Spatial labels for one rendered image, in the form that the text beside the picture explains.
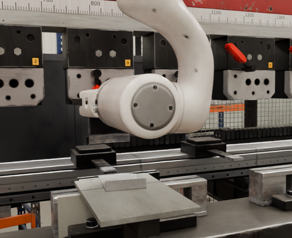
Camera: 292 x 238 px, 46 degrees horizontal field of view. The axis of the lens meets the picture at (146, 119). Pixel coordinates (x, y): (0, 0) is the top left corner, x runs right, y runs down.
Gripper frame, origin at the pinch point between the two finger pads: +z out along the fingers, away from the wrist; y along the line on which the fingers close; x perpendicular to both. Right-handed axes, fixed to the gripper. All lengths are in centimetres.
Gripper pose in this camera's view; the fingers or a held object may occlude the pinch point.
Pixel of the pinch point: (97, 100)
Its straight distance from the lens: 73.8
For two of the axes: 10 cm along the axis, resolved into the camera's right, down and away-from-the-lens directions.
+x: -0.1, -10.0, -0.9
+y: 9.4, -0.4, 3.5
